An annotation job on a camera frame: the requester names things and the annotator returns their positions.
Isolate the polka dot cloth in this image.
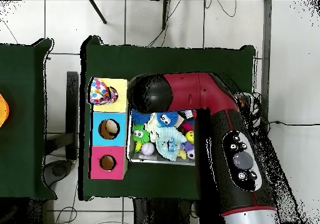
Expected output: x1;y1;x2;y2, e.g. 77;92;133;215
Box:
86;77;119;106

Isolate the wooden box with three holes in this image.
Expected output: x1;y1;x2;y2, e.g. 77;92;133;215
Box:
87;77;131;180

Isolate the silver mesh bin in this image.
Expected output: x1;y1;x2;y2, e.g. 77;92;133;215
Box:
126;108;197;166

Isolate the blue spiky ball with eyes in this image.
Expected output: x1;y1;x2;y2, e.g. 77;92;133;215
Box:
156;111;179;128

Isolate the light blue knitted cloth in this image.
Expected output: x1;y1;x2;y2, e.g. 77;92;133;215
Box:
154;126;188;161

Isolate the white baseball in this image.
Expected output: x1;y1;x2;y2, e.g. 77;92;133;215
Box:
140;141;156;156

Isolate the dark green table cloth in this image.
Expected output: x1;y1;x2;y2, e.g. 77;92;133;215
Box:
78;34;256;201

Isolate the black stand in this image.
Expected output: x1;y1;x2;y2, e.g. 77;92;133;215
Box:
44;71;80;161

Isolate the black tripod leg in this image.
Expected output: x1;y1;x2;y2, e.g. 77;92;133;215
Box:
161;0;171;31
89;0;108;24

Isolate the grey round floor base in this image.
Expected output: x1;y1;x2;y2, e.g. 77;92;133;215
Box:
41;159;74;188

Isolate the green covered side table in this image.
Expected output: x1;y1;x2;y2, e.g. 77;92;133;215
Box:
0;38;58;200

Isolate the orange object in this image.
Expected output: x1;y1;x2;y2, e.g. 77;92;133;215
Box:
0;93;10;128

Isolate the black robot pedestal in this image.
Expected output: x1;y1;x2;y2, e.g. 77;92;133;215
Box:
132;197;198;224

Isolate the black cable bundle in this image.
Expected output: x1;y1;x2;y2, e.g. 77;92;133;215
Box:
268;120;320;127

